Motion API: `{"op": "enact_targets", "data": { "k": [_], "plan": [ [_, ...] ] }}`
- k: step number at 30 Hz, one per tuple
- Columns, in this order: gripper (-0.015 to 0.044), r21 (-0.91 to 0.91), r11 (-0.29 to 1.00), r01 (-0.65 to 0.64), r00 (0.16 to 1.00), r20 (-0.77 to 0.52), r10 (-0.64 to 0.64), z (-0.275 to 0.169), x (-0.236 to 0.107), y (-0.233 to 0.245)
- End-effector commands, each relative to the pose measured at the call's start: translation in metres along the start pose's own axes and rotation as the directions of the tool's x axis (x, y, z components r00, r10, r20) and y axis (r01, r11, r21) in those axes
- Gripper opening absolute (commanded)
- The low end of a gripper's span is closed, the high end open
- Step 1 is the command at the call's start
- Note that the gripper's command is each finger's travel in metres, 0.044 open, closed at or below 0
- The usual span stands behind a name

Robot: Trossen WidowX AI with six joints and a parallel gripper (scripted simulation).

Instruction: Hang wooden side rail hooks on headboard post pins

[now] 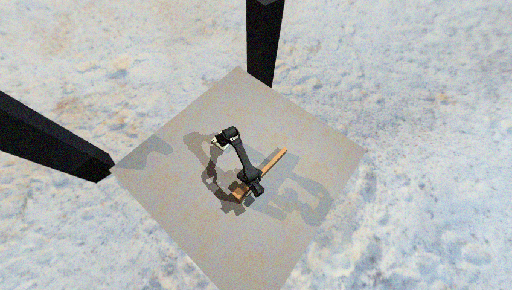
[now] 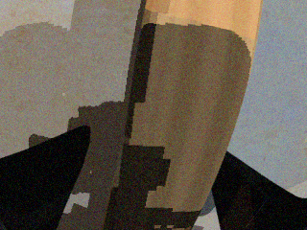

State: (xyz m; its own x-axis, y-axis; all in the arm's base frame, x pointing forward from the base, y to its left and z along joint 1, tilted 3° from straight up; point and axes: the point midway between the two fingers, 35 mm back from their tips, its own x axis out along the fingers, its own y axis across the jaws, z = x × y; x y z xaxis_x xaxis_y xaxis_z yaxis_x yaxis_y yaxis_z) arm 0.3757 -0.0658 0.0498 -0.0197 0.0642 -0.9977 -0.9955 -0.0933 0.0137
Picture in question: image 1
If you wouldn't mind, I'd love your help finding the wooden post with slot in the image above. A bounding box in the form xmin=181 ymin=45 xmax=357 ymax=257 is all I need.
xmin=232 ymin=187 xmax=245 ymax=204

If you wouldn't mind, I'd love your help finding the brown wooden rail with steel hooks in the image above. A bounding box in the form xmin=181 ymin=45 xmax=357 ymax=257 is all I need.
xmin=242 ymin=147 xmax=287 ymax=195

